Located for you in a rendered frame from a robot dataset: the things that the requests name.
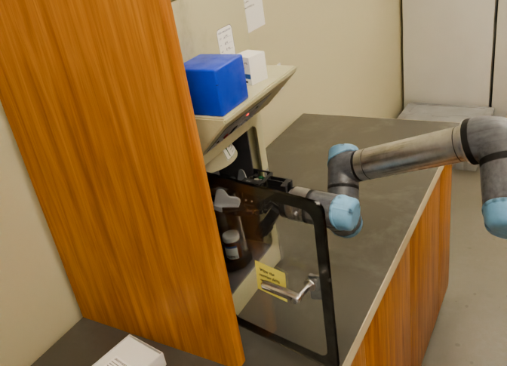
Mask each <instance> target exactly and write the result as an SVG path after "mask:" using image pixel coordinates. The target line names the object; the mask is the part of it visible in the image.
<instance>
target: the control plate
mask: <svg viewBox="0 0 507 366"><path fill-rule="evenodd" d="M268 97H269V96H267V97H266V98H264V99H263V100H262V101H260V102H259V103H258V104H257V105H255V106H254V107H253V108H252V109H250V110H249V111H247V112H246V113H245V114H243V116H241V117H240V118H238V119H237V120H236V121H234V122H233V123H232V124H231V125H230V126H228V127H227V128H226V129H225V130H224V132H222V134H221V135H220V136H219V138H218V139H217V140H216V142H215V143H214V144H213V145H212V147H211V148H210V149H209V150H208V151H207V153H208V152H209V151H210V150H212V149H213V148H214V147H215V146H216V145H217V144H219V143H220V142H221V141H223V140H224V139H223V138H224V137H225V136H226V135H227V134H229V133H230V132H231V131H232V129H233V128H234V127H235V126H238V127H237V128H236V129H238V128H239V127H240V124H241V123H242V124H244V123H245V122H246V121H245V119H246V118H247V120H249V119H250V118H251V115H252V114H253V115H254V114H255V112H256V111H257V110H258V109H259V108H260V107H261V106H262V104H263V103H264V102H265V101H266V99H267V98H268ZM257 106H258V107H257ZM256 107H257V108H256ZM248 113H249V115H247V114H248ZM246 115H247V116H246ZM236 129H235V130H236ZM233 132H234V131H233ZM229 135H230V134H229ZM218 141H219V143H217V142H218ZM216 143H217V144H216Z"/></svg>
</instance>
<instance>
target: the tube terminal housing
mask: <svg viewBox="0 0 507 366"><path fill-rule="evenodd" d="M171 5H172V9H173V13H174V19H175V24H176V28H177V35H178V38H179V42H180V49H181V53H182V56H183V62H184V63H185V62H186V61H188V60H191V59H192V58H193V57H196V56H198V55H199V54H220V50H219V45H218V41H217V33H216V30H218V29H220V28H222V27H224V26H226V25H228V24H230V23H231V25H232V34H233V39H234V44H235V53H236V54H238V53H241V52H242V51H246V50H250V40H249V35H248V29H247V20H246V14H245V9H244V0H173V1H171ZM246 131H247V133H248V138H249V143H250V151H251V157H252V162H253V168H255V169H260V170H264V171H265V170H266V169H267V168H269V167H268V162H267V156H266V147H265V141H264V136H263V126H262V121H261V115H260V111H259V112H258V113H257V114H256V115H254V116H253V117H252V118H250V119H249V120H248V121H246V122H245V123H244V124H243V125H242V126H241V127H239V128H238V129H237V130H235V131H234V132H233V133H231V134H230V135H229V136H228V137H227V138H226V139H224V140H223V141H222V142H220V143H219V144H218V145H216V146H215V147H214V148H213V149H212V150H211V151H209V152H208V153H207V154H205V155H204V156H203V158H204V165H206V164H207V163H208V162H209V161H211V160H212V159H213V158H215V157H216V156H217V155H218V154H220V153H221V152H222V151H223V150H224V149H225V148H226V147H228V146H229V145H230V144H231V143H233V142H234V141H235V140H237V139H238V138H239V137H240V136H241V135H242V134H243V133H245V132H246Z"/></svg>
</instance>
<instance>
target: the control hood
mask: <svg viewBox="0 0 507 366"><path fill-rule="evenodd" d="M266 69H267V75H268V78H267V79H265V80H263V81H261V82H259V83H256V84H255V85H247V92H248V98H247V99H246V100H245V101H244V102H243V103H241V104H239V105H238V106H236V107H235V108H234V109H233V110H232V111H230V112H229V113H227V114H226V115H224V116H223V117H221V116H210V115H195V121H196V125H197V129H198V135H199V140H200V144H201V150H202V154H203V156H204V155H205V154H207V151H208V150H209V149H210V148H211V147H212V145H213V144H214V143H215V142H216V140H217V139H218V138H219V136H220V135H221V134H222V132H224V130H225V129H226V128H227V127H228V126H230V125H231V124H232V123H233V122H234V121H236V120H237V119H238V118H240V117H241V116H243V114H245V113H246V112H247V111H249V110H250V109H252V108H253V107H254V106H255V105H257V104H258V103H259V102H260V101H262V100H263V99H264V98H266V97H267V96H269V97H268V98H267V99H266V101H265V102H264V103H263V104H262V106H261V107H260V108H259V109H258V110H257V111H256V112H255V114H254V115H256V114H257V113H258V112H259V111H260V110H261V109H263V108H264V107H265V106H267V105H268V104H269V103H270V101H271V100H272V99H273V98H274V97H275V95H276V94H277V93H278V92H279V91H280V90H281V89H282V87H283V86H284V85H285V84H286V83H287V81H288V80H289V79H290V77H291V76H292V75H293V74H294V73H295V72H296V70H297V67H296V66H282V65H266ZM254 115H253V116H254Z"/></svg>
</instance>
